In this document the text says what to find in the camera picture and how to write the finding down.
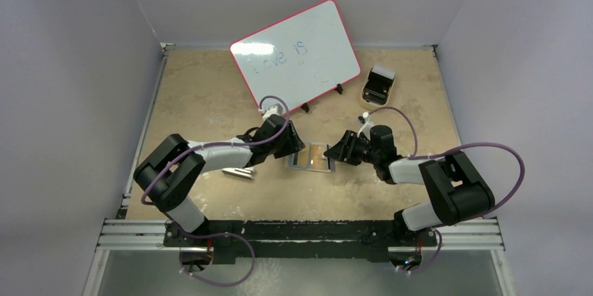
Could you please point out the stack of grey cards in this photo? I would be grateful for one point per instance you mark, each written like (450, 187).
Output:
(384, 71)

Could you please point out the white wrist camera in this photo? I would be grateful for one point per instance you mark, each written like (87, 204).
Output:
(366, 125)
(276, 109)

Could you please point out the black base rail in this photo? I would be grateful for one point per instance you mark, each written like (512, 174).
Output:
(221, 242)

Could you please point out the black whiteboard stand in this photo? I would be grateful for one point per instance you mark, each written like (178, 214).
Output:
(305, 106)

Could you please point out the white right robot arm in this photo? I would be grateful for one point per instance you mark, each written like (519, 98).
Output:
(454, 186)

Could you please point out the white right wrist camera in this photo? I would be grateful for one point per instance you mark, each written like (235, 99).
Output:
(366, 125)

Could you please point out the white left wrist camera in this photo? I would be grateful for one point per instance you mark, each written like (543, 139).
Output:
(276, 109)

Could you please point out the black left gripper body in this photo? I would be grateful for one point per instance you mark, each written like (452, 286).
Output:
(284, 147)

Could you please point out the pink framed whiteboard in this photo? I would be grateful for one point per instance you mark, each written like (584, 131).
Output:
(299, 58)

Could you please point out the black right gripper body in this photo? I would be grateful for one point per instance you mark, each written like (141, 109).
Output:
(349, 145)

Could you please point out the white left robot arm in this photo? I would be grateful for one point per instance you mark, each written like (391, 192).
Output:
(168, 174)

